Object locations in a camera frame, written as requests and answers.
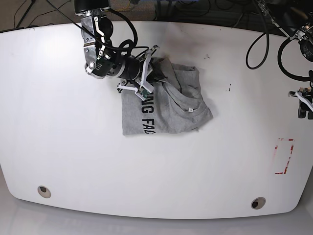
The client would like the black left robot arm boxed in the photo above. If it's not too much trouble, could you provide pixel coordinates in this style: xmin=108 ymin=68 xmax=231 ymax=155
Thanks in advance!
xmin=253 ymin=0 xmax=313 ymax=120

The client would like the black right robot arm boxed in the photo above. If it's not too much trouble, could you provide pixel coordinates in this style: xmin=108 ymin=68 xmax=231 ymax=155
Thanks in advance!
xmin=74 ymin=0 xmax=158 ymax=89

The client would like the red tape rectangle marking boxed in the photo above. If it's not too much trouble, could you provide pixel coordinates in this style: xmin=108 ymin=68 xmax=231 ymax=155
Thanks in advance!
xmin=272 ymin=138 xmax=295 ymax=175

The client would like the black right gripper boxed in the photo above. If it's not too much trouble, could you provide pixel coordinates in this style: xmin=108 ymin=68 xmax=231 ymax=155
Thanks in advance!
xmin=132 ymin=56 xmax=164 ymax=86

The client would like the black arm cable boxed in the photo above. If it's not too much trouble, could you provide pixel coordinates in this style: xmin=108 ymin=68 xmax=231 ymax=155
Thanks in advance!
xmin=46 ymin=0 xmax=150 ymax=53
xmin=246 ymin=0 xmax=271 ymax=70

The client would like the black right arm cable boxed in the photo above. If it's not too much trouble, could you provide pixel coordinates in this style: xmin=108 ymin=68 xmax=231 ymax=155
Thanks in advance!
xmin=46 ymin=0 xmax=150 ymax=53

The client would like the grey t-shirt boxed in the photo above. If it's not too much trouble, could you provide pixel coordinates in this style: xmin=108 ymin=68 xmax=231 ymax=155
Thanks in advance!
xmin=121 ymin=57 xmax=213 ymax=136

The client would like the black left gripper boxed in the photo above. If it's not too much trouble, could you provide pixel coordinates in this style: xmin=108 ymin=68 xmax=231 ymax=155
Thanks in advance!
xmin=298 ymin=100 xmax=313 ymax=119

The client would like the right table grommet hole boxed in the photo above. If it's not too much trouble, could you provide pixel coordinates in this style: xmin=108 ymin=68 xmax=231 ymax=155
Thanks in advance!
xmin=251 ymin=197 xmax=266 ymax=210

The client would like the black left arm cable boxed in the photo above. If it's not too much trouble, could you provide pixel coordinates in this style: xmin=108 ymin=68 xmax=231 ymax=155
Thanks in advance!
xmin=246 ymin=0 xmax=271 ymax=70

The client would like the left table grommet hole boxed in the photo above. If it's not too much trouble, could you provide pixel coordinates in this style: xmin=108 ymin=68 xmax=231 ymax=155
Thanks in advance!
xmin=38 ymin=186 xmax=51 ymax=199

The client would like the table grommet hole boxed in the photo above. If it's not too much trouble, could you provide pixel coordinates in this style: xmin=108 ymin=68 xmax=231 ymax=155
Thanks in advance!
xmin=38 ymin=186 xmax=51 ymax=199
xmin=251 ymin=197 xmax=266 ymax=210

